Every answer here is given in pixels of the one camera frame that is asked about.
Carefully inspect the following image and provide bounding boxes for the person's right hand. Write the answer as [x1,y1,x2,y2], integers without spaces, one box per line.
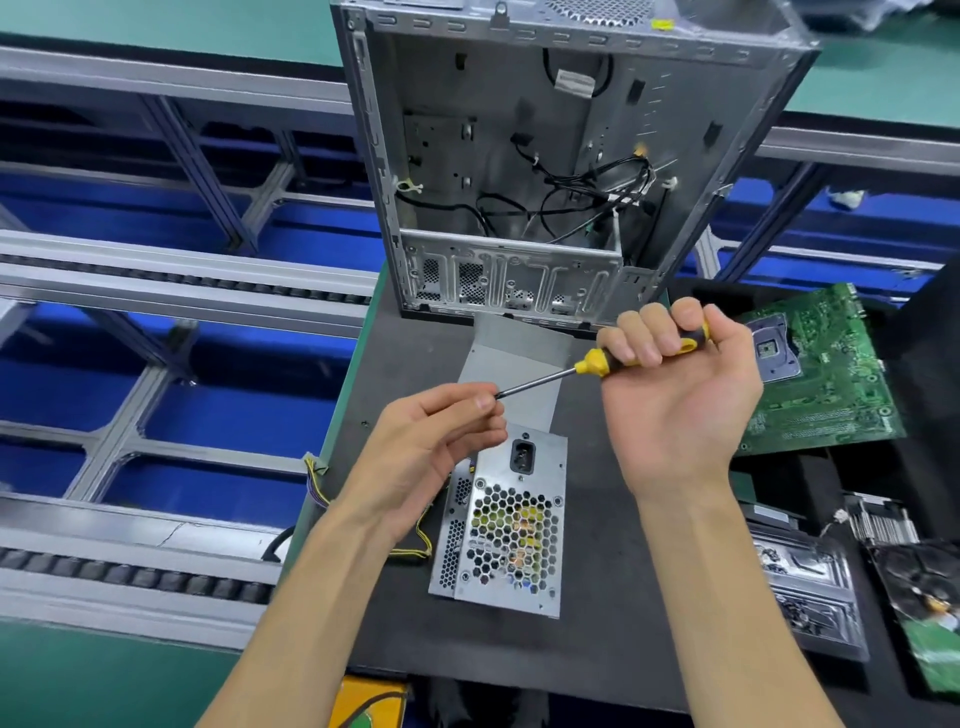
[597,295,767,504]

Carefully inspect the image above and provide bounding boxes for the person's left hand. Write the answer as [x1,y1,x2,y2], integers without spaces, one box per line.
[337,382,512,549]

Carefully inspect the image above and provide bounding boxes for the yellow handled screwdriver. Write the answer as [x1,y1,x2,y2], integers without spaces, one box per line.
[495,322,714,402]

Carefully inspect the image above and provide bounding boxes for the power supply metal base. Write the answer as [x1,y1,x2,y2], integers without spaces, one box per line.
[427,427,572,620]

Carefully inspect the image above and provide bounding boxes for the person's right forearm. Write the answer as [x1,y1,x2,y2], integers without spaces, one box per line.
[637,472,849,728]

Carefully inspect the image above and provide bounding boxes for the person's left forearm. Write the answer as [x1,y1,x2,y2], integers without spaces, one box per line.
[195,502,414,728]

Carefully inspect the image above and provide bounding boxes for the grey power supply cover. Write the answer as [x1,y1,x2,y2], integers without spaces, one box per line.
[454,312,579,437]

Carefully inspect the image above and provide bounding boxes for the green motherboard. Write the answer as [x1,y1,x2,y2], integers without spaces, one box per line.
[735,282,909,459]

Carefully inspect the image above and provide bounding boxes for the black foam work mat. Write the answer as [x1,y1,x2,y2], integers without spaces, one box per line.
[285,277,752,714]

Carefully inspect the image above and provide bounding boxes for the clear plastic screw tray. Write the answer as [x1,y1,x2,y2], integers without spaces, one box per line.
[742,502,872,665]

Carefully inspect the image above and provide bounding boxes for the silver heatsink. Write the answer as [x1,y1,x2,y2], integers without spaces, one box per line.
[840,492,920,549]

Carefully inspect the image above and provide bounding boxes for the black foam parts tray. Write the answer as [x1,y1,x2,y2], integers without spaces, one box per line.
[720,255,960,728]

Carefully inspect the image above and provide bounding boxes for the yellow button box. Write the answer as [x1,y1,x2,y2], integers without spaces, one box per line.
[327,675,410,728]

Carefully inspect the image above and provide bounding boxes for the silver computer tower chassis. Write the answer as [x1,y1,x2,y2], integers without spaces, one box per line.
[330,0,824,335]

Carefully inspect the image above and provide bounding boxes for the black hard disk drive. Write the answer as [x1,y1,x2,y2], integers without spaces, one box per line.
[870,540,960,699]

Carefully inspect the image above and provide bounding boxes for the thin black cable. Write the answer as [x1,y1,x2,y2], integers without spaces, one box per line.
[337,690,407,728]

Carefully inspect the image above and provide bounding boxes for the aluminium conveyor frame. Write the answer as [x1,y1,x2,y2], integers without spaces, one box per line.
[0,30,960,647]

